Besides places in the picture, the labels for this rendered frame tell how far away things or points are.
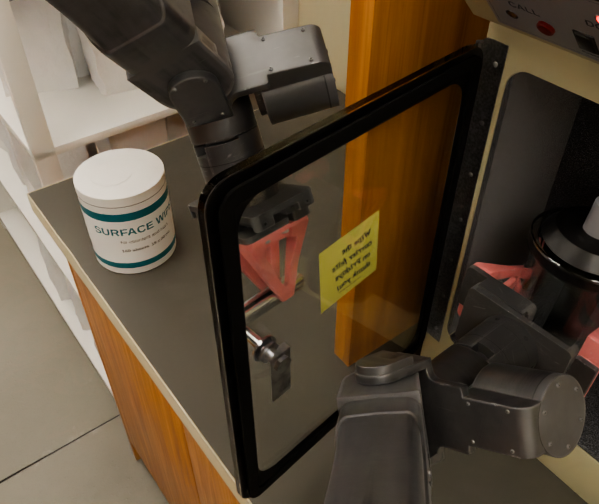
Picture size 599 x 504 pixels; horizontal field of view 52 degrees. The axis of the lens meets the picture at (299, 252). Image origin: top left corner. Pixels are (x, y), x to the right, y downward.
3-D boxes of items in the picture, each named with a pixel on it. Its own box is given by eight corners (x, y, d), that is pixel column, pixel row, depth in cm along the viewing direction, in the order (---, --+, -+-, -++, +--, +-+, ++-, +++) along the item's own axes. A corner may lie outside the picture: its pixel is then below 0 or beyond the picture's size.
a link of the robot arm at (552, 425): (343, 363, 46) (359, 473, 47) (468, 391, 37) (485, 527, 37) (450, 323, 53) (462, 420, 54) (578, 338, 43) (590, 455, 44)
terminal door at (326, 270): (423, 343, 79) (487, 40, 53) (242, 505, 64) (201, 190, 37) (418, 339, 80) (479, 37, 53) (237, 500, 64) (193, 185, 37)
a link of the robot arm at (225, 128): (173, 69, 52) (161, 77, 47) (251, 46, 52) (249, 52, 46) (200, 147, 55) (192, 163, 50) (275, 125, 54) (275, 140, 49)
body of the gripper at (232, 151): (247, 195, 60) (223, 121, 57) (315, 204, 52) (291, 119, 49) (192, 223, 57) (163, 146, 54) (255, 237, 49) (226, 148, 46)
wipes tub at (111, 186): (154, 212, 107) (139, 137, 97) (191, 252, 100) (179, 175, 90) (82, 242, 102) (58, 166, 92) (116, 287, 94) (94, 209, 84)
